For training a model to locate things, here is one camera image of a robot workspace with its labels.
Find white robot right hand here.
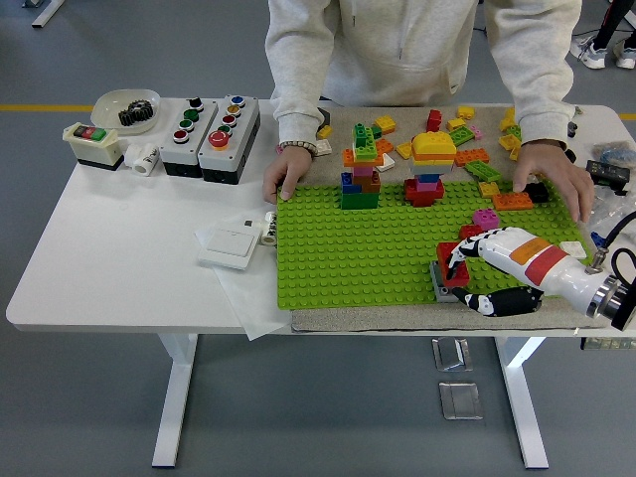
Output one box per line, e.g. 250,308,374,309
443,225,615,319

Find person's right hand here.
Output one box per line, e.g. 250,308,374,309
261,146,313,205

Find person's left hand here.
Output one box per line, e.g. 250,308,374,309
511,140,596,224

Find long red brick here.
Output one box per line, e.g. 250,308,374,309
435,240,472,288

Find green studded baseplate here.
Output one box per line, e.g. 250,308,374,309
275,179,605,312

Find black brick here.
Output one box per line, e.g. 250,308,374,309
524,182,552,204

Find long orange brick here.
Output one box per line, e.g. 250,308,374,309
491,192,536,212
454,147,492,168

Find magenta brick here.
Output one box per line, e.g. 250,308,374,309
471,208,500,231

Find brick tower with green base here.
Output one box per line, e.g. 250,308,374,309
340,120,387,212

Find grey brick stack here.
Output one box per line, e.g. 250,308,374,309
428,261,463,303

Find brick tower with yellow roof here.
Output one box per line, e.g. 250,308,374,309
402,131,457,208

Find black display device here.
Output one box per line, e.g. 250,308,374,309
583,159,632,193

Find white printed tube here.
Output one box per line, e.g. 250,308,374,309
259,211,278,246

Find bag with blue parts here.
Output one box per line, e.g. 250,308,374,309
590,141,636,165

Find control box with emergency stop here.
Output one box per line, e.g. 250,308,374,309
197,93,262,186

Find clear plastic bag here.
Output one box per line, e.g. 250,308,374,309
588,191,636,239

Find three-button control box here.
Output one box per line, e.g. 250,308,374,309
159,96,220,178

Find metal floor plate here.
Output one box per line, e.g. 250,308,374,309
430,336,475,373
437,380,484,421

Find white table leg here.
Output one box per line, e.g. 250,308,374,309
151,333,200,469
494,336,551,470

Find white paper sheet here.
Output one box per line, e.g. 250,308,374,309
194,213,292,342

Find person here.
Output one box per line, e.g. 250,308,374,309
570,0,636,71
265,0,582,150

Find white pipe fitting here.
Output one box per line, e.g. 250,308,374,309
123,142,161,177

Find black gears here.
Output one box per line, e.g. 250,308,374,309
117,98,156,127

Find white bowl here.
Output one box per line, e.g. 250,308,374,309
91,87,163,136

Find white desk foot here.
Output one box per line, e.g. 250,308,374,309
31,0,66,29

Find bead bracelet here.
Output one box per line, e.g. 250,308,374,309
277,140,318,158

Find white wall switch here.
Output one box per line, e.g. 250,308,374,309
197,226,263,272

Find red green switch box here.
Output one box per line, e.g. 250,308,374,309
63,121,125,172

